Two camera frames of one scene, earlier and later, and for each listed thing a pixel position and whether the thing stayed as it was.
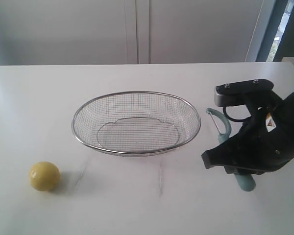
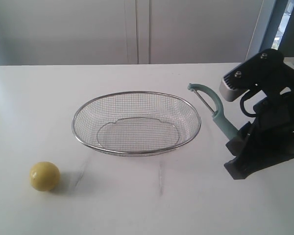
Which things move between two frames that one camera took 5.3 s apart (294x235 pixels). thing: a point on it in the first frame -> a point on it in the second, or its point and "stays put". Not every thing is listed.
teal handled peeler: [246, 182] -> [219, 117]
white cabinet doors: [62, 32] stays put
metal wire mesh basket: [135, 123] stays put
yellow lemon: [44, 176] stays put
